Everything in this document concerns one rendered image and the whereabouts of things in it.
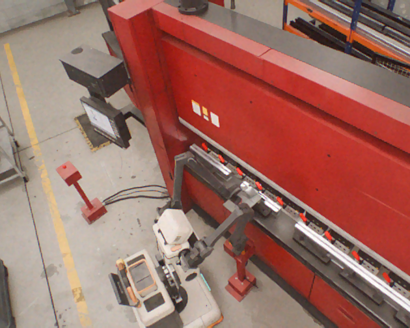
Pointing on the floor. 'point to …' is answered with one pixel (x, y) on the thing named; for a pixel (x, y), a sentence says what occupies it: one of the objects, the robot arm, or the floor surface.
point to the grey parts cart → (0, 150)
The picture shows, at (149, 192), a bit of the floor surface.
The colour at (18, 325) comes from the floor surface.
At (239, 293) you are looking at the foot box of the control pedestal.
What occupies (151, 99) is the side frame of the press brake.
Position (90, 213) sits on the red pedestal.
